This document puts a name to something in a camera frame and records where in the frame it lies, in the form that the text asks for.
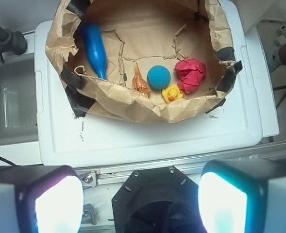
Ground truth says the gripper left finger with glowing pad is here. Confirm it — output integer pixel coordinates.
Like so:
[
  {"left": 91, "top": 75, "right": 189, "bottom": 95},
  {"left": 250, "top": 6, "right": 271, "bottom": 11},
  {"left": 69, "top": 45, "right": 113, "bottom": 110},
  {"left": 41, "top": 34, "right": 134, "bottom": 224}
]
[{"left": 0, "top": 165, "right": 84, "bottom": 233}]

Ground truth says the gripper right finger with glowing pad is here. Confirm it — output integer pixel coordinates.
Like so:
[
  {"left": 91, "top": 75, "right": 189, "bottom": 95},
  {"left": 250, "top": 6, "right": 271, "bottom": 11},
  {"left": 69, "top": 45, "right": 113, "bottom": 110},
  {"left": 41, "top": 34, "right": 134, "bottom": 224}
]
[{"left": 198, "top": 159, "right": 286, "bottom": 233}]

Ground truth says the orange striped shell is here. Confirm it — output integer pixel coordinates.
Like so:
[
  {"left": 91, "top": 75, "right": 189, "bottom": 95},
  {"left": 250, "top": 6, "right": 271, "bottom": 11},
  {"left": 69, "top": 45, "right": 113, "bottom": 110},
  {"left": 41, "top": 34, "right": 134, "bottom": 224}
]
[{"left": 132, "top": 63, "right": 151, "bottom": 98}]

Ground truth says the white plastic bin lid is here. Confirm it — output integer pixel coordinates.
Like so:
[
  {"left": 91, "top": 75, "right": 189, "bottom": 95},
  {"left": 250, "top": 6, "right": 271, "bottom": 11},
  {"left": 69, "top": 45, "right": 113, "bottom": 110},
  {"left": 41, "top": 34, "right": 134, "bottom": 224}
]
[{"left": 34, "top": 0, "right": 279, "bottom": 167}]

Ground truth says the clear plastic container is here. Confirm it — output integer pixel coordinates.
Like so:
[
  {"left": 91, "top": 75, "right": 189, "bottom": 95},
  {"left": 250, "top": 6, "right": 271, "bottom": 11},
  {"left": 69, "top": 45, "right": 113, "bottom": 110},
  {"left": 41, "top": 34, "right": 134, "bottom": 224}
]
[{"left": 0, "top": 53, "right": 38, "bottom": 146}]

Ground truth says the yellow rubber duck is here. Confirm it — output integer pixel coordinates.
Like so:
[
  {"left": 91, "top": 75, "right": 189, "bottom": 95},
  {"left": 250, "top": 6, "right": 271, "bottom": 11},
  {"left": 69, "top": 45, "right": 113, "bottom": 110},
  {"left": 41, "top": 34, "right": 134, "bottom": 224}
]
[{"left": 161, "top": 84, "right": 183, "bottom": 103}]

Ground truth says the crumpled red paper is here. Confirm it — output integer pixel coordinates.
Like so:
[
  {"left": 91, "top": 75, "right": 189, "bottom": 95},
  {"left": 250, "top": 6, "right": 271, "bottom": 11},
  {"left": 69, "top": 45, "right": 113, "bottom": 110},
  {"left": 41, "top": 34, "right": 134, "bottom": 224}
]
[{"left": 174, "top": 59, "right": 206, "bottom": 94}]

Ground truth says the blue foam ball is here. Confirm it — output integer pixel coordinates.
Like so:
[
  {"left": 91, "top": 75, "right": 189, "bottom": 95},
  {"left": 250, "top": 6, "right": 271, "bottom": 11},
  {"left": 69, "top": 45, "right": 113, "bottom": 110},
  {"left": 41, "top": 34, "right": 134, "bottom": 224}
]
[{"left": 147, "top": 66, "right": 171, "bottom": 90}]

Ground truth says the brown paper bag tray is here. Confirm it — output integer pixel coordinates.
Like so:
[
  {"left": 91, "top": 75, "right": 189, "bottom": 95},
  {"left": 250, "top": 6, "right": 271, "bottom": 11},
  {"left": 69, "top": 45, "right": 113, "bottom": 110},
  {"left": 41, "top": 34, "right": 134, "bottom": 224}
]
[{"left": 46, "top": 0, "right": 243, "bottom": 124}]

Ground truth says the black clamp knob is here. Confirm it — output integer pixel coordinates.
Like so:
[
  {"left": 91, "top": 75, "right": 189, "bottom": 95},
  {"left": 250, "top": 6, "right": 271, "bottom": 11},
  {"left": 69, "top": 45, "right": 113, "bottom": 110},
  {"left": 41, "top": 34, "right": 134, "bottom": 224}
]
[{"left": 0, "top": 26, "right": 28, "bottom": 63}]

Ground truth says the blue plastic bottle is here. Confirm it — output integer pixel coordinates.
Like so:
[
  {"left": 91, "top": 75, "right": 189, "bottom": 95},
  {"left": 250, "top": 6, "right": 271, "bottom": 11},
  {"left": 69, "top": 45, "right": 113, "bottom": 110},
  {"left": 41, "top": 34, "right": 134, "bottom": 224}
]
[{"left": 82, "top": 23, "right": 107, "bottom": 80}]

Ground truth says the black cable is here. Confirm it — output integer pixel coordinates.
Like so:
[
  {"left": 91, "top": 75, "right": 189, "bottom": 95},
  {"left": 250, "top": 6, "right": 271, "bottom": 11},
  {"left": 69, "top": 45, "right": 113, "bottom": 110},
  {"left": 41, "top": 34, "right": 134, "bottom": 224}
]
[{"left": 0, "top": 150, "right": 21, "bottom": 166}]

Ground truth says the aluminium frame rail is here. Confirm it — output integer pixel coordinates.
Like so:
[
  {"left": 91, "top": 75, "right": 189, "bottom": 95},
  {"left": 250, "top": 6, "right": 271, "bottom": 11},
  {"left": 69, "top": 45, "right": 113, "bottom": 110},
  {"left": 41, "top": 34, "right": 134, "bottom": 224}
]
[{"left": 75, "top": 140, "right": 286, "bottom": 189}]

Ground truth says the black octagonal mount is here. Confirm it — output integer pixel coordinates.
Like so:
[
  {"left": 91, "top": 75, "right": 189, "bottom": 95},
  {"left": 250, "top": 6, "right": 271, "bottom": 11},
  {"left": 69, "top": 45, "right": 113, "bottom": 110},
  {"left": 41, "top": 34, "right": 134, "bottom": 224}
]
[{"left": 112, "top": 166, "right": 206, "bottom": 233}]

